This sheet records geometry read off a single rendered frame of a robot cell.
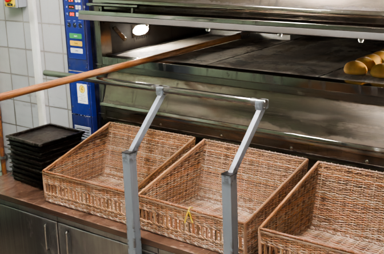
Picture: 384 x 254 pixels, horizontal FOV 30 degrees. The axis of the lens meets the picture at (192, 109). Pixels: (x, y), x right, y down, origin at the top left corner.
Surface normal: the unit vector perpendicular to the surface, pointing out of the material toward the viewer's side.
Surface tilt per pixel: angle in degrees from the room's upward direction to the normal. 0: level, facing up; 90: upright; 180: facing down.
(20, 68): 90
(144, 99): 70
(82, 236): 90
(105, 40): 90
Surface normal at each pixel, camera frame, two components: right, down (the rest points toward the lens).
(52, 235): -0.63, 0.22
